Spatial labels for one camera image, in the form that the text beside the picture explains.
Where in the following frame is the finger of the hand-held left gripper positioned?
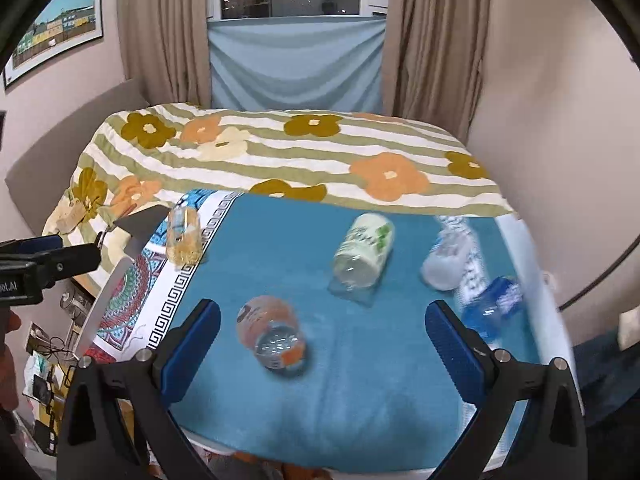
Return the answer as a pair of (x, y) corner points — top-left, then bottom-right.
(97, 205), (171, 261)

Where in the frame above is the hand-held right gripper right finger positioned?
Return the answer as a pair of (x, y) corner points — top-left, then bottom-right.
(425, 300), (588, 480)

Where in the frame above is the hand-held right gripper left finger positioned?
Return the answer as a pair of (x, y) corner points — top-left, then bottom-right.
(56, 299), (222, 480)

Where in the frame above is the clear cup with orange print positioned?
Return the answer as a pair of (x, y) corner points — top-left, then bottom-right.
(236, 295), (308, 377)

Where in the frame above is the clear cup with yellow print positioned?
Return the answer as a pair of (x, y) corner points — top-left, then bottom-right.
(165, 205), (206, 266)

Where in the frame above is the blue printed cup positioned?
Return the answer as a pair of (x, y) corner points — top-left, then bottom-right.
(460, 275), (523, 341)

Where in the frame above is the clear plastic cup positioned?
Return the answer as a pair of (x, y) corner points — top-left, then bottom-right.
(420, 215), (476, 291)

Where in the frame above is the white cup with green print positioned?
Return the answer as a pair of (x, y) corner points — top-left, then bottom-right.
(327, 212), (396, 308)

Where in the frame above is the person's left hand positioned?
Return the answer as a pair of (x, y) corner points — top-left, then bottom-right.
(0, 310), (22, 411)

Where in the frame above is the mandala patterned cloth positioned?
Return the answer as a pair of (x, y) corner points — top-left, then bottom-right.
(82, 189), (246, 366)

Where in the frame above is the teal towel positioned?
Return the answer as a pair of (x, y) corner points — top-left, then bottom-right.
(167, 192), (543, 476)

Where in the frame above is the beige headboard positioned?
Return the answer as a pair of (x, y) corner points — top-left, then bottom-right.
(5, 79), (151, 226)

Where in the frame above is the clutter of small things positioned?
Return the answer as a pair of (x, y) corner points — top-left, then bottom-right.
(22, 280), (96, 456)

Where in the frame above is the striped flower blanket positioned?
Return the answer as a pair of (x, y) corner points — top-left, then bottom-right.
(42, 102), (518, 291)

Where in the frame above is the white object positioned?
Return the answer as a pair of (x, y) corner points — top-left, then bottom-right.
(617, 307), (640, 351)

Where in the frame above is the beige curtain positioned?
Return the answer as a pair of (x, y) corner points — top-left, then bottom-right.
(382, 0), (491, 136)
(116, 0), (213, 108)

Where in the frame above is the light blue hanging cloth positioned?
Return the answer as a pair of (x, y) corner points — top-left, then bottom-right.
(207, 16), (388, 113)

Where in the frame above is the framed wall poster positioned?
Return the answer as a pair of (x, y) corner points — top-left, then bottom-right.
(2, 0), (104, 92)

